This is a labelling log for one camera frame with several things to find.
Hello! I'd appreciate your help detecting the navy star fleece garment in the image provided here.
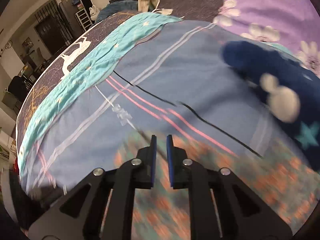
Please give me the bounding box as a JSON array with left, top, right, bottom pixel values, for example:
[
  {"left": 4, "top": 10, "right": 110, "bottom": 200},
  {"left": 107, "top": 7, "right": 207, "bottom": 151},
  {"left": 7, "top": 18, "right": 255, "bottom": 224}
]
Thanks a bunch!
[{"left": 222, "top": 41, "right": 319, "bottom": 157}]

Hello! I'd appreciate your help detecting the dark deer print bedsheet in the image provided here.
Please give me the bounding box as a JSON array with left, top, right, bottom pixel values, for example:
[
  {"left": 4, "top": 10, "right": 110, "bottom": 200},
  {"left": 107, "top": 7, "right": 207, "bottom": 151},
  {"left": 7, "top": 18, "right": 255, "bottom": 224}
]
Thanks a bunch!
[{"left": 16, "top": 0, "right": 223, "bottom": 147}]

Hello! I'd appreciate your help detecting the dark entrance door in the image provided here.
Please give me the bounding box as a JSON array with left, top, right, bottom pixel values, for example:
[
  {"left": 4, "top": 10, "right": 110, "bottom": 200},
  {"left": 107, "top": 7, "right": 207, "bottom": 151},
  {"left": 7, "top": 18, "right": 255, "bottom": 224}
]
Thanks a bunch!
[{"left": 34, "top": 0, "right": 74, "bottom": 56}]

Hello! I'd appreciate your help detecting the teal orange floral garment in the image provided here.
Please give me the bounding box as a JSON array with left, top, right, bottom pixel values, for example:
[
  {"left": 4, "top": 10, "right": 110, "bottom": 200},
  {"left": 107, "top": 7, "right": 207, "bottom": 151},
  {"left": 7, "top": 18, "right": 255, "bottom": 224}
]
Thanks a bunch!
[{"left": 99, "top": 128, "right": 319, "bottom": 239}]

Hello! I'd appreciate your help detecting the purple flower pillow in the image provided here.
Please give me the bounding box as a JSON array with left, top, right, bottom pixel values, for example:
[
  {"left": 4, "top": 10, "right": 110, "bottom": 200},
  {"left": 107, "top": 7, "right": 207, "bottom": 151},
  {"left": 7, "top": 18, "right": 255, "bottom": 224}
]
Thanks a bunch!
[{"left": 213, "top": 0, "right": 319, "bottom": 75}]

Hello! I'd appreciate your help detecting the turquoise star blanket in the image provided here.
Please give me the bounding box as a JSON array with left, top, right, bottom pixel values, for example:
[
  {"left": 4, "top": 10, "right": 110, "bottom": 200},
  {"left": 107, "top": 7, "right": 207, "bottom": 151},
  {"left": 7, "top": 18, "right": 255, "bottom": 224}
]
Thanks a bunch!
[{"left": 17, "top": 12, "right": 181, "bottom": 177}]

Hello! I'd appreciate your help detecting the blue plaid bed cover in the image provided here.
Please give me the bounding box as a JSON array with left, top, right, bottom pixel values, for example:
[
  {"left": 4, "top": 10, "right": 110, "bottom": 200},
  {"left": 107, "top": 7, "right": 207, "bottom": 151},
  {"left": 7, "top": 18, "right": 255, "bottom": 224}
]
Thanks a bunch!
[{"left": 21, "top": 21, "right": 303, "bottom": 191}]

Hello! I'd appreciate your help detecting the white metal rack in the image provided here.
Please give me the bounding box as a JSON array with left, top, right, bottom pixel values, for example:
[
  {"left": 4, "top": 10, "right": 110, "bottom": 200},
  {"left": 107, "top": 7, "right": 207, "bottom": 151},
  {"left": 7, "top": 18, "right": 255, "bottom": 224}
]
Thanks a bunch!
[{"left": 75, "top": 9, "right": 93, "bottom": 32}]

